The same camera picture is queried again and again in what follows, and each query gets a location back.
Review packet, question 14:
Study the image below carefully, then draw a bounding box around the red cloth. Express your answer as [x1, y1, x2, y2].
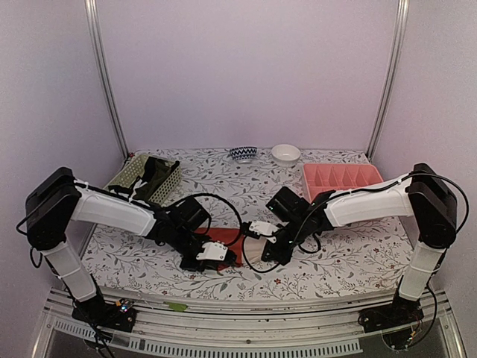
[206, 228, 267, 272]

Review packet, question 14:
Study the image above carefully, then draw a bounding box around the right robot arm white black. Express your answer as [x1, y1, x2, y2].
[261, 163, 465, 325]

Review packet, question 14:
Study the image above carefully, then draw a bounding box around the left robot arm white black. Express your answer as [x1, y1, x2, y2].
[16, 167, 236, 324]

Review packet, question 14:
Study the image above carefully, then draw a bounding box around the pink divided organizer tray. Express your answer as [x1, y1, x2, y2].
[302, 163, 383, 202]

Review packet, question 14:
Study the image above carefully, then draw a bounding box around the green tape piece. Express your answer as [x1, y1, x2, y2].
[165, 301, 188, 313]

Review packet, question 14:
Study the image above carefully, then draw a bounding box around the small white bowl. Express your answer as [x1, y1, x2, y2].
[271, 144, 301, 168]

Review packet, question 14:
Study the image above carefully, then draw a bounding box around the beige perforated plastic basket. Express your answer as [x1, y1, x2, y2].
[105, 154, 182, 205]

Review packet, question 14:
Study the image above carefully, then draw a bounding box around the blue white zigzag bowl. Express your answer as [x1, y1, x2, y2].
[229, 146, 258, 163]

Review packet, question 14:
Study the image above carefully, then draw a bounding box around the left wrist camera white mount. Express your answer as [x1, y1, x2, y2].
[196, 242, 236, 263]

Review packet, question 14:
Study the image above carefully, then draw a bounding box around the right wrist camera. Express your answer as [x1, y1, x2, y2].
[241, 220, 279, 242]

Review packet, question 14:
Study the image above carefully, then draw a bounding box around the front aluminium rail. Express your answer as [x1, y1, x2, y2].
[31, 288, 470, 357]

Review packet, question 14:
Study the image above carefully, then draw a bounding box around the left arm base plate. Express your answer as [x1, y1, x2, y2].
[72, 296, 138, 333]

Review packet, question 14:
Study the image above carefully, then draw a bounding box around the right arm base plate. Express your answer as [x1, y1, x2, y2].
[358, 304, 424, 333]

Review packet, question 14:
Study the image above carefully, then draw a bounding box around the right aluminium frame post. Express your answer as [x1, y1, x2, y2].
[366, 0, 410, 162]

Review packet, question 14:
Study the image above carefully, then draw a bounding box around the aluminium frame post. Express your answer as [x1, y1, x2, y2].
[366, 0, 410, 162]
[84, 0, 129, 159]

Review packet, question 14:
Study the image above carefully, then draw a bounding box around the left aluminium frame post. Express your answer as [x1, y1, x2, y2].
[84, 0, 129, 159]

